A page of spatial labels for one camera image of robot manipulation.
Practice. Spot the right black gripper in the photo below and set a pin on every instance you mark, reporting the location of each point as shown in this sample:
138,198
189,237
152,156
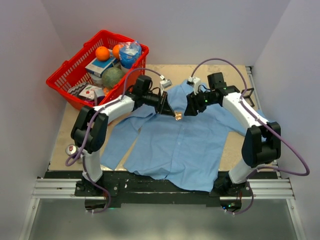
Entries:
193,105

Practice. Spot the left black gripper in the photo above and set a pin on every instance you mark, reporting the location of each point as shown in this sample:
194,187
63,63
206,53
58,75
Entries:
164,107

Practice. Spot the light blue button shirt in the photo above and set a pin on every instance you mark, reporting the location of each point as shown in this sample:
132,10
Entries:
186,152

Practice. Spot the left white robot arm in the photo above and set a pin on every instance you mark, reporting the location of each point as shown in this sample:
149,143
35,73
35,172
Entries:
90,128

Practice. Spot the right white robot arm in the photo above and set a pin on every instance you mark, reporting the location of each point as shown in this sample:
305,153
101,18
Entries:
260,146

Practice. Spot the green melon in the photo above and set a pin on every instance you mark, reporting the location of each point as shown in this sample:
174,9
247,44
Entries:
111,77

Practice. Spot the blue white plastic bag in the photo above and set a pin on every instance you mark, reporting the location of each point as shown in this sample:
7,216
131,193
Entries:
129,52

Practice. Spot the cherry picture packet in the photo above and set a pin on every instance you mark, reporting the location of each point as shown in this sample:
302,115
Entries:
88,92

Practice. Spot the orange fruit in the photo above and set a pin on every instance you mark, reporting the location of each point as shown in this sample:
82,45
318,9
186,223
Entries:
102,53
116,51

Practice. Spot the white blue carton box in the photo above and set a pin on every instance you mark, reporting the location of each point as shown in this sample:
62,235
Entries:
97,67

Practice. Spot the energy drink can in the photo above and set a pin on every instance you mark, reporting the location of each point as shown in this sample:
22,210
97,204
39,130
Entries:
72,151

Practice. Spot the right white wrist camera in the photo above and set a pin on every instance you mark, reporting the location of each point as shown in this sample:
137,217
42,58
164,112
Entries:
195,82

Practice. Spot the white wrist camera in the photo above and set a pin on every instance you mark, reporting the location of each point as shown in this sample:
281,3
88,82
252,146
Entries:
195,82
164,83

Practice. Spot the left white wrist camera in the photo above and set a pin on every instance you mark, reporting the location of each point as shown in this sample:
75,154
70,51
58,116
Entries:
164,83

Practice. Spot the black base frame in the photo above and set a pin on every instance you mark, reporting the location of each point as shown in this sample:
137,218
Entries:
129,188

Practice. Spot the aluminium rail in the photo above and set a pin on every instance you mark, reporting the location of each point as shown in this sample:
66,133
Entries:
280,189

